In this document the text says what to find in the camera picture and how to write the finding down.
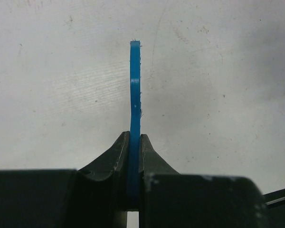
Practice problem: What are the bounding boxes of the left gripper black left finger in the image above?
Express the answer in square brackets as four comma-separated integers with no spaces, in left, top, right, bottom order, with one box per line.
[0,132,130,228]

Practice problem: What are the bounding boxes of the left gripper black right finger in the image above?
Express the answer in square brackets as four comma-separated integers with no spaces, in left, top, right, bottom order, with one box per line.
[139,134,270,228]

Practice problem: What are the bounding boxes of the blue hand brush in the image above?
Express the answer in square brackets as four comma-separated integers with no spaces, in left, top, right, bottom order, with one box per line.
[126,40,141,211]

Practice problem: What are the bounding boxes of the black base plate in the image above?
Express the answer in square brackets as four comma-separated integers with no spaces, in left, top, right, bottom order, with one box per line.
[264,189,285,209]

